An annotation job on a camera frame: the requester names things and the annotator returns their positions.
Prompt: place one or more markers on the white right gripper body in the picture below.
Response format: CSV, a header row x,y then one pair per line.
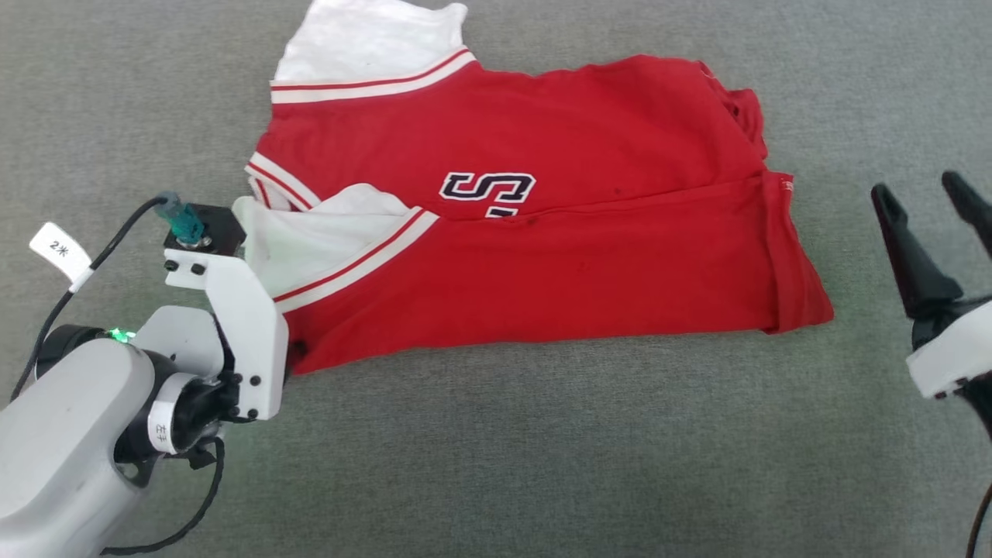
x,y
957,349

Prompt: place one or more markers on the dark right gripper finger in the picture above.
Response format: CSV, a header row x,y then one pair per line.
x,y
918,267
975,205

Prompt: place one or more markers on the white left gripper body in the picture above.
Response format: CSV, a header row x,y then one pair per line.
x,y
252,333

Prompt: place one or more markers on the red basketball jersey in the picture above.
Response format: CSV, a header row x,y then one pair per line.
x,y
581,263

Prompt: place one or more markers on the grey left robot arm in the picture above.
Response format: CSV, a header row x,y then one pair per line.
x,y
62,434

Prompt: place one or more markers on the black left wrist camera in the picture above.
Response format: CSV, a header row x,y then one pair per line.
x,y
221,229

